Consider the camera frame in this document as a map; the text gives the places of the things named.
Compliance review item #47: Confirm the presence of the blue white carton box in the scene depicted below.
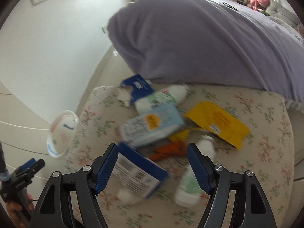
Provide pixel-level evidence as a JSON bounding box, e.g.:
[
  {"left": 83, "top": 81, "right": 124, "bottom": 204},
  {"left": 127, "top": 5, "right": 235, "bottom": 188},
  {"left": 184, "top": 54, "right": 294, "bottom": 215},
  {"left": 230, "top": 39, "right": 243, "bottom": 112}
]
[{"left": 112, "top": 142, "right": 169, "bottom": 199}]

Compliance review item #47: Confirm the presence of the orange wrapper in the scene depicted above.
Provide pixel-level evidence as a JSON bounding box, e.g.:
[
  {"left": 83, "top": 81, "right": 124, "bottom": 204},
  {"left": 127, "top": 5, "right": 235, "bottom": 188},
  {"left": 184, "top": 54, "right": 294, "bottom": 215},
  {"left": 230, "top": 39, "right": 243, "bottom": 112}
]
[{"left": 149, "top": 142, "right": 187, "bottom": 162}]

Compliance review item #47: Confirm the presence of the white green bottle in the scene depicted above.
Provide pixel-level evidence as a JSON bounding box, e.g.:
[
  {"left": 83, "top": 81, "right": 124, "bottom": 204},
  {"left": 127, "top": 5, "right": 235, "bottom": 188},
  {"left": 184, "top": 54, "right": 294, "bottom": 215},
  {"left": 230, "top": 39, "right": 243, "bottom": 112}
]
[{"left": 173, "top": 135, "right": 217, "bottom": 208}]

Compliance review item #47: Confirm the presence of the yellow pouch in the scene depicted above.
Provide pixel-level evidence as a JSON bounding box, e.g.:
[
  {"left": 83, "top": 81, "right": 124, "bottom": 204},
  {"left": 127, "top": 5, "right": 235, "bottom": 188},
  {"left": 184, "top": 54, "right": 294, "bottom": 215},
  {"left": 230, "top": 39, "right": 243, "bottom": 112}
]
[{"left": 168, "top": 100, "right": 251, "bottom": 150}]

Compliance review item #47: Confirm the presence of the light blue tissue pack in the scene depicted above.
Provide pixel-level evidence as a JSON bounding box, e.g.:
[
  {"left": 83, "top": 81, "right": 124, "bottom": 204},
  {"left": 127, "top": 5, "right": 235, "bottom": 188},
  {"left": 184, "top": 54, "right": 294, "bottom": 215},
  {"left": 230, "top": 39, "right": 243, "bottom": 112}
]
[{"left": 116, "top": 103, "right": 184, "bottom": 148}]

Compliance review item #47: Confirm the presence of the person's left hand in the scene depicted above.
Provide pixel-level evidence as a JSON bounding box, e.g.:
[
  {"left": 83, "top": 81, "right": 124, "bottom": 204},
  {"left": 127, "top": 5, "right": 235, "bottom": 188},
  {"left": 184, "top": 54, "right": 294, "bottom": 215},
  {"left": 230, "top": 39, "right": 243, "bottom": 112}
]
[{"left": 6, "top": 194, "right": 35, "bottom": 228}]

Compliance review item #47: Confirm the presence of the floral bed sheet mattress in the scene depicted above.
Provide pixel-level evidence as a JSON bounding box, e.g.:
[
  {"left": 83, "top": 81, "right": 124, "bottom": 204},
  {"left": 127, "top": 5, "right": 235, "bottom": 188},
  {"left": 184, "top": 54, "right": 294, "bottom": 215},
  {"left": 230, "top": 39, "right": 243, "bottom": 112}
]
[{"left": 65, "top": 84, "right": 294, "bottom": 227}]

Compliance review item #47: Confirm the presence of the torn blue white box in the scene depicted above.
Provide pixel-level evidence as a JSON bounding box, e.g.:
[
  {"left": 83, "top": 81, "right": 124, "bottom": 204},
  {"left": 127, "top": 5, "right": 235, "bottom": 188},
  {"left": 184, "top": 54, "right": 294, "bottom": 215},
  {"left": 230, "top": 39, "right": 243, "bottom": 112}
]
[{"left": 117, "top": 74, "right": 154, "bottom": 107}]

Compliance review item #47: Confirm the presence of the white green tube package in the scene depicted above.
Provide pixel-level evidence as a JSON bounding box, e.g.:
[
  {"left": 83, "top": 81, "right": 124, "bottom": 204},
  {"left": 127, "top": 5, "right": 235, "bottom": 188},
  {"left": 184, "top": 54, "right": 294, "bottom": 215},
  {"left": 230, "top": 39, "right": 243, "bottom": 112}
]
[{"left": 135, "top": 84, "right": 188, "bottom": 114}]

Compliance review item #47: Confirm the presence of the purple blanket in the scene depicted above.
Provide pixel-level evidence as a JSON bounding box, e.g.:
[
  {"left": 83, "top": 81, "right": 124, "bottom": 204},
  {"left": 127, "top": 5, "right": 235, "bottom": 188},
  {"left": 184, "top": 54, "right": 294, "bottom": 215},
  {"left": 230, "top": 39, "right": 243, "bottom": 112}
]
[{"left": 108, "top": 0, "right": 303, "bottom": 103}]

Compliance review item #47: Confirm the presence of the grey pillow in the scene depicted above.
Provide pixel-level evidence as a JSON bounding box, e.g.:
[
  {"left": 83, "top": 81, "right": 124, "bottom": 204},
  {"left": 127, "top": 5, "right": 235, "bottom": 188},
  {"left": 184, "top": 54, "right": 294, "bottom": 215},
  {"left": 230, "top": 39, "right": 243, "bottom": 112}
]
[{"left": 266, "top": 0, "right": 302, "bottom": 29}]

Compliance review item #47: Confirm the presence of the pink plush toy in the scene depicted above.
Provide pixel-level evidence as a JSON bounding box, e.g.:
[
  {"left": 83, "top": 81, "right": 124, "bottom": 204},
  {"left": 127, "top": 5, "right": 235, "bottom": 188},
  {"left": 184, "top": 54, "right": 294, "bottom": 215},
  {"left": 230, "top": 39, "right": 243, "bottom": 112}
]
[{"left": 250, "top": 0, "right": 271, "bottom": 10}]

